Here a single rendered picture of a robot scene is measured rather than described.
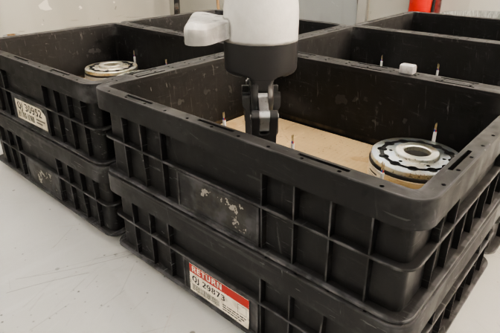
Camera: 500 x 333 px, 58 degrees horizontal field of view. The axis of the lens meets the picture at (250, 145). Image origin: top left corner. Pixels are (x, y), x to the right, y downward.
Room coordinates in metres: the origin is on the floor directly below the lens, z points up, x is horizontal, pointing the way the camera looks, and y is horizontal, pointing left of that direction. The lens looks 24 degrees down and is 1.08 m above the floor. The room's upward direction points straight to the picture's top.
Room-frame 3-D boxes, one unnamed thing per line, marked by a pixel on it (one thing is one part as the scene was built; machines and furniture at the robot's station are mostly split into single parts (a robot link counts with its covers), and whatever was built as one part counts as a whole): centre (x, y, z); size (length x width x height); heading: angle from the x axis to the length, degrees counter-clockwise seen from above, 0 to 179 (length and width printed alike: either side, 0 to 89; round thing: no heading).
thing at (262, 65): (0.46, -0.01, 0.95); 0.08 x 0.08 x 0.09
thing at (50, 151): (0.75, 0.24, 0.76); 0.40 x 0.30 x 0.12; 49
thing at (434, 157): (0.46, -0.19, 0.86); 0.05 x 0.05 x 0.01
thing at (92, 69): (0.87, 0.27, 0.86); 0.10 x 0.10 x 0.01
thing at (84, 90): (0.75, 0.24, 0.92); 0.40 x 0.30 x 0.02; 49
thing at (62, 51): (0.75, 0.24, 0.87); 0.40 x 0.30 x 0.11; 49
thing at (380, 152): (0.46, -0.19, 0.86); 0.10 x 0.10 x 0.01
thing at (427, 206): (0.48, -0.06, 0.92); 0.40 x 0.30 x 0.02; 49
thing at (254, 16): (0.46, 0.01, 1.02); 0.11 x 0.09 x 0.06; 92
